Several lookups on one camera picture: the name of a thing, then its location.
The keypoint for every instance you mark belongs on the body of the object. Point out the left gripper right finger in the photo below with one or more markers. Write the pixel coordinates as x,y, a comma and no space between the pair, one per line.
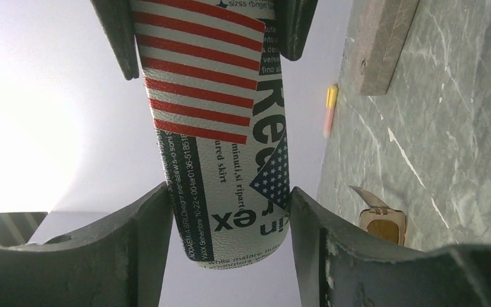
339,264

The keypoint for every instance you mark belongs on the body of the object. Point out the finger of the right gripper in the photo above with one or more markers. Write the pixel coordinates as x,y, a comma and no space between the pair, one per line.
115,17
293,22

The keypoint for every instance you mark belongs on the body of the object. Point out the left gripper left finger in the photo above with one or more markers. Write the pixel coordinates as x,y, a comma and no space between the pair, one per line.
118,260

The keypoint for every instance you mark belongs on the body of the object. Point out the brown glasses case green lining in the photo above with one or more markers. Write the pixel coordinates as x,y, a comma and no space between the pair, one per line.
379,30

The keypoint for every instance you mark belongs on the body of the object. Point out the brown tinted sunglasses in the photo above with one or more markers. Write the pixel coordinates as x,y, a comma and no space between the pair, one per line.
380,220

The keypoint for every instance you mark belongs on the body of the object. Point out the pink yellow marker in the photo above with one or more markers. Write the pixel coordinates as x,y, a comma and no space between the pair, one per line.
330,105

